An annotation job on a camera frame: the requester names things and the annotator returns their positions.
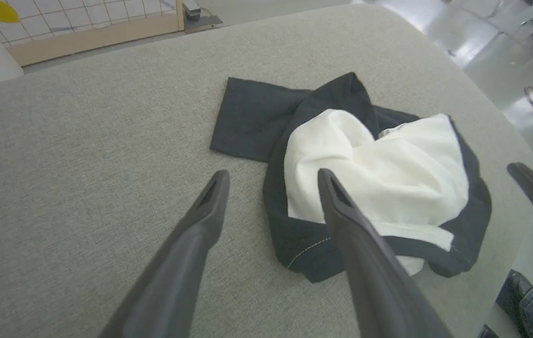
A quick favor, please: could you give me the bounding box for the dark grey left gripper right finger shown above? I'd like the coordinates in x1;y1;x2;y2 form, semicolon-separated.
317;168;452;338

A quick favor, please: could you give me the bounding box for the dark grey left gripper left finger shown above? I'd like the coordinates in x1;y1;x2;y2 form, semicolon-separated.
99;169;231;338

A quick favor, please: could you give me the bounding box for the white and dark navy garment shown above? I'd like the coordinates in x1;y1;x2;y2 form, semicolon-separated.
209;71;493;284

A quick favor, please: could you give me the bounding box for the grey fabric sofa cushion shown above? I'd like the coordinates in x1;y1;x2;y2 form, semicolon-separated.
0;4;533;338

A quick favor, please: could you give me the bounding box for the tiled lemon print partition panel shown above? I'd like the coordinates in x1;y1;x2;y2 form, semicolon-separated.
0;0;185;67

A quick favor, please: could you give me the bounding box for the dark grey floor base plate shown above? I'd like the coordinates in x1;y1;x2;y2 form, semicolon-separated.
184;14;223;33

